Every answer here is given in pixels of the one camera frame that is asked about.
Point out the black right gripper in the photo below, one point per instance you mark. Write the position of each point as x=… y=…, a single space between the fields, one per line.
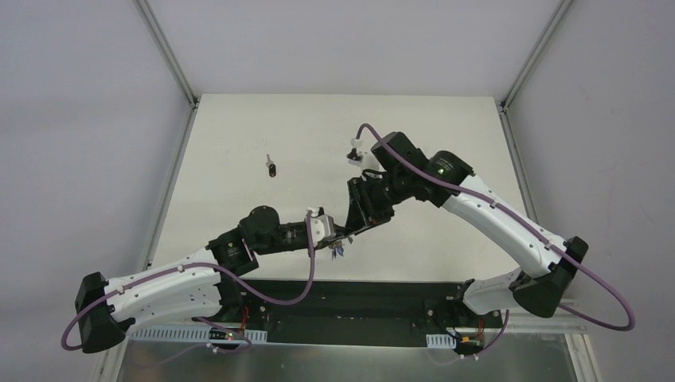
x=357 y=202

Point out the key with black head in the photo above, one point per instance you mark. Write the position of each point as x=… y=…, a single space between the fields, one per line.
x=271 y=166

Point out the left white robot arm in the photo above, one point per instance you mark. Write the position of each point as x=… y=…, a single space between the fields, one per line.
x=198 y=286

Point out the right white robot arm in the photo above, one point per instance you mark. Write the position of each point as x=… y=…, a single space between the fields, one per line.
x=544 y=269

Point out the right white controller board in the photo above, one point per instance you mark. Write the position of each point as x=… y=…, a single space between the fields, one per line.
x=462 y=346

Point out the white controller board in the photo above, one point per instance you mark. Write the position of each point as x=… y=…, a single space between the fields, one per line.
x=462 y=346
x=197 y=334

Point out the left white controller board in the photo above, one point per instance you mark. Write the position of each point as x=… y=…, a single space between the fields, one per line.
x=197 y=334

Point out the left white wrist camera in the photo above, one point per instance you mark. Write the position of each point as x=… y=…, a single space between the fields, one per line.
x=317 y=217

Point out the black metal base rail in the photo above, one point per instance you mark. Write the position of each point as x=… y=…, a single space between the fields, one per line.
x=359 y=313

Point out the right aluminium frame post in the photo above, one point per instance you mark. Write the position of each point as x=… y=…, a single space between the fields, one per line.
x=542 y=42

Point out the aluminium frame post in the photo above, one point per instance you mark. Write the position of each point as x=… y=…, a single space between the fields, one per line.
x=542 y=42
x=153 y=25

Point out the left aluminium frame post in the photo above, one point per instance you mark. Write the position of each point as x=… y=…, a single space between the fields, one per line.
x=153 y=25

